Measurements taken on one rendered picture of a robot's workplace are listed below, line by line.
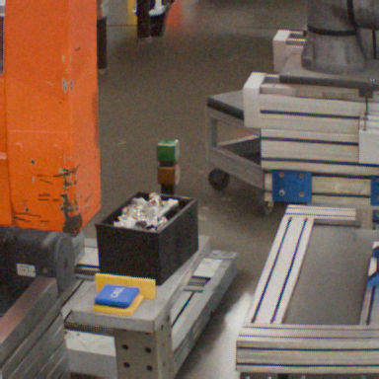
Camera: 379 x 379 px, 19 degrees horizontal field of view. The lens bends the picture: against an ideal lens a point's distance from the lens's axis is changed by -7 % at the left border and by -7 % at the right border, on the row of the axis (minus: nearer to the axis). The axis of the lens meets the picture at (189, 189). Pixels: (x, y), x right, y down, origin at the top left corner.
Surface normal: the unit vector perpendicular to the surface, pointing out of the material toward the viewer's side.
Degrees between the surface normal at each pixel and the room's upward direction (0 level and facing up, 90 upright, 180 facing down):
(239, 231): 0
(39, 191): 90
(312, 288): 0
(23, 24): 90
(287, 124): 90
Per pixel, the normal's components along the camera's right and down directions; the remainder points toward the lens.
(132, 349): -0.26, 0.34
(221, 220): -0.03, -0.94
